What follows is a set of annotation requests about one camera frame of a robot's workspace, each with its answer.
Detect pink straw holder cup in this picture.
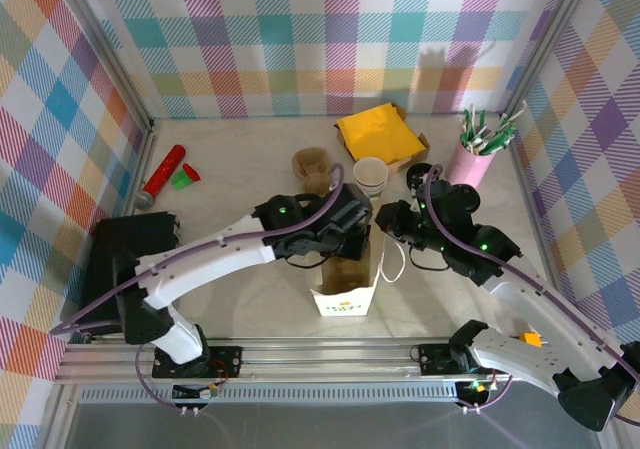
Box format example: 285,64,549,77
444,137,496,191

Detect green and red toy cone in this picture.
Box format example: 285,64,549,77
171,163,202,190

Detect small connector board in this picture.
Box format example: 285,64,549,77
457,379,496,404
172,382,221,401

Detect black box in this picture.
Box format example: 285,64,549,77
81,211,181,321

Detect aluminium mounting rail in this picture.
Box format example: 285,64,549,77
54,337,601,385

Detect stack of paper cups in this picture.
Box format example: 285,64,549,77
352,157,390,201

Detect slotted grey cable duct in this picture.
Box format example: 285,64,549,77
79,386,461,403

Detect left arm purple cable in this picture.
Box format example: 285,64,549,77
49,163,346,411

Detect yellow paper napkins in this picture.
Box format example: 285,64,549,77
337,103,425,163

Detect aluminium frame post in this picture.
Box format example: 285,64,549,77
499,0,592,118
59,0,157,133

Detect red glitter tube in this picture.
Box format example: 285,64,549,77
133,143,187,211

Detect yellow napkins in box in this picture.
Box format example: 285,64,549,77
333,102,432,173

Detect grey reflective panel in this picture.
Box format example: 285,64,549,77
64,402,601,449

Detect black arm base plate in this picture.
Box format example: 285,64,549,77
418,342,510,376
151,344,245,379

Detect white paper takeout bag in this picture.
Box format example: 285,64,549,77
309,223,407,320

